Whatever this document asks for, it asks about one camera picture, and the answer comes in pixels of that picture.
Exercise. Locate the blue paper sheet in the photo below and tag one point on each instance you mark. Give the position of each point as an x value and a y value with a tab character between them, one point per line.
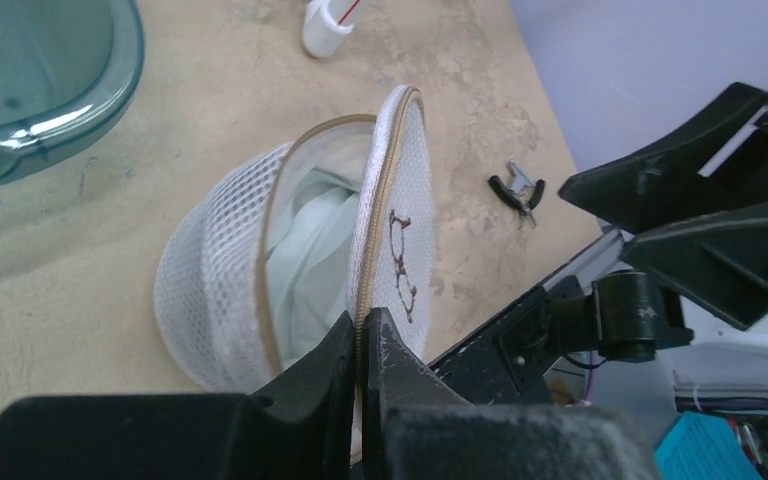
703	447

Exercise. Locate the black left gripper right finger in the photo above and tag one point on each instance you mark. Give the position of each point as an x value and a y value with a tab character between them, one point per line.
416	427

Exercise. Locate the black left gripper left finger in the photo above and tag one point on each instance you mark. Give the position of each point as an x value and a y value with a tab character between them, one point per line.
295	427

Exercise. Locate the teal transparent plastic tub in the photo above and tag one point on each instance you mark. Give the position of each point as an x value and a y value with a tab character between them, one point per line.
68	73

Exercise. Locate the white PVC pipe frame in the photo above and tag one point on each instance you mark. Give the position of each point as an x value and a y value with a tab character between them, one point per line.
327	23

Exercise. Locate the pale mint white bra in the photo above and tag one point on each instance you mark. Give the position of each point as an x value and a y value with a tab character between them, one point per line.
307	262

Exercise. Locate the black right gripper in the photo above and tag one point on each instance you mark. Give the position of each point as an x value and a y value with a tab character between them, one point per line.
718	261

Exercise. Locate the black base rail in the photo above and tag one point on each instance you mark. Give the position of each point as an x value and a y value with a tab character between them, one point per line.
624	317

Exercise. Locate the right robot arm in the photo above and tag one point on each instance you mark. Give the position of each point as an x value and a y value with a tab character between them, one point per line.
695	205

